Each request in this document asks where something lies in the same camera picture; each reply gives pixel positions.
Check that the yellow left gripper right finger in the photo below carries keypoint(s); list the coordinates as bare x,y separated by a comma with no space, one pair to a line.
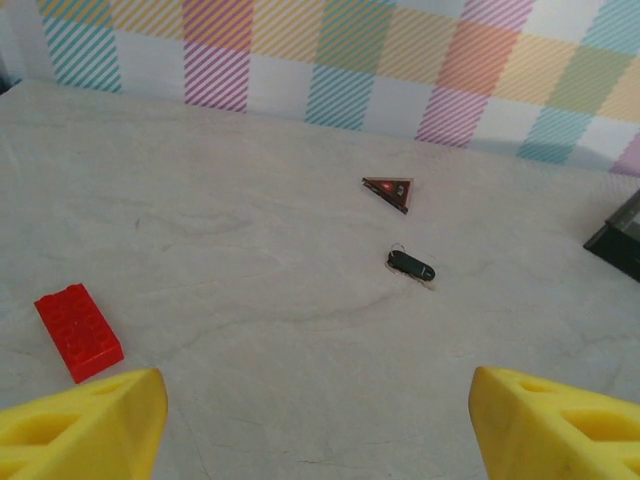
525,430

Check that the black grey chessboard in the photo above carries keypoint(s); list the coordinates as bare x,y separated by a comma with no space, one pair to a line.
620,240

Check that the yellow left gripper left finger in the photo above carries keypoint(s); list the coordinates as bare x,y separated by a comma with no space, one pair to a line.
100,425

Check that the red toy brick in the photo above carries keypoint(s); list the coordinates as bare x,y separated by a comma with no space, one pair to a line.
80,330

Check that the red black triangle tile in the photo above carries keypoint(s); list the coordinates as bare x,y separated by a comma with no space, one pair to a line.
395,190

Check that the black plastic key tag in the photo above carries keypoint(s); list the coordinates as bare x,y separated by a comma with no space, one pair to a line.
412,265

